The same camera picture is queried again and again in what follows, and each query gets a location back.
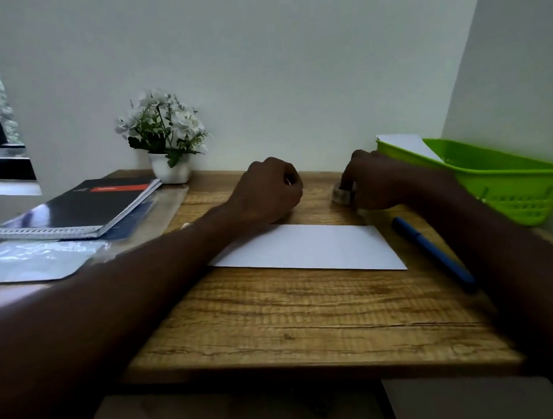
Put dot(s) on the white envelope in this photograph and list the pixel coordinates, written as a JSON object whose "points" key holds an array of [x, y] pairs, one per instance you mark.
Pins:
{"points": [[311, 250], [408, 144]]}

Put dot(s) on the person's left hand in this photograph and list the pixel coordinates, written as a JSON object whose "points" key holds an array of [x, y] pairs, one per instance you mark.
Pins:
{"points": [[267, 193]]}

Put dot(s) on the clear plastic sleeve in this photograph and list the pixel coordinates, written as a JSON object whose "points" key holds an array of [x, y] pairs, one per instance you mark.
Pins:
{"points": [[167, 209]]}

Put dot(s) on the person's right hand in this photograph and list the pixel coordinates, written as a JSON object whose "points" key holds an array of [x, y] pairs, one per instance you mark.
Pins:
{"points": [[382, 180]]}

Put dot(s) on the person's left forearm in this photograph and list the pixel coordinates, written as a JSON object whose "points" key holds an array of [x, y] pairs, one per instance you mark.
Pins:
{"points": [[82, 338]]}

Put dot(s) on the green plastic basket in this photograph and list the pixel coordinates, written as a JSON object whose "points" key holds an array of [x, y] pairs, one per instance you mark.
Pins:
{"points": [[507, 180]]}

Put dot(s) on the person's right forearm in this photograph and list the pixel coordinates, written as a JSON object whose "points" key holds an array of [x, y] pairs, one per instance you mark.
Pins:
{"points": [[528, 277]]}

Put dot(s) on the black spiral notebook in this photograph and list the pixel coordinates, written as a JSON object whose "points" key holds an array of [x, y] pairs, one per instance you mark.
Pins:
{"points": [[77, 209]]}

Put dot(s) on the white flower plant in pot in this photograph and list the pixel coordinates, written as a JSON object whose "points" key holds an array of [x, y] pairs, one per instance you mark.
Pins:
{"points": [[165, 125]]}

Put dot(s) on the blue book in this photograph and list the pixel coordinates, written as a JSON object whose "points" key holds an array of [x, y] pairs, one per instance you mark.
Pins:
{"points": [[131, 223]]}

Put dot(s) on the stack of white envelopes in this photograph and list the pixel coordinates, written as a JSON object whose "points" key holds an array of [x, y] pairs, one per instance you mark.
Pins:
{"points": [[24, 265]]}

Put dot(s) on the blue pen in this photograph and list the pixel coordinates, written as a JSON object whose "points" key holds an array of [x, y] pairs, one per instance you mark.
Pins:
{"points": [[436, 253]]}

